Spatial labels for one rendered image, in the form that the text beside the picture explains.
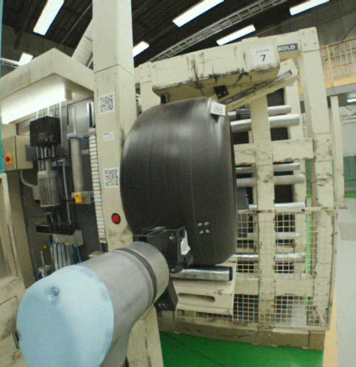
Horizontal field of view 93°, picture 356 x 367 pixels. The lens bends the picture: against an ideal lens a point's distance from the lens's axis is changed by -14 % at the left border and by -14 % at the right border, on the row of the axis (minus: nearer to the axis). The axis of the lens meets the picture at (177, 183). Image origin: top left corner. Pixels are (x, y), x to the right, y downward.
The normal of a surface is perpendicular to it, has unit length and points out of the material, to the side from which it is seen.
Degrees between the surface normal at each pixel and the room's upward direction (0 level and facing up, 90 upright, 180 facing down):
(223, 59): 90
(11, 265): 90
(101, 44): 90
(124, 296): 66
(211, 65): 90
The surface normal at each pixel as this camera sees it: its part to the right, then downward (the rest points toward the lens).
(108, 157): -0.31, 0.07
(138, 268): 0.69, -0.70
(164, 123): -0.30, -0.52
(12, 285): 0.95, -0.06
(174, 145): -0.32, -0.29
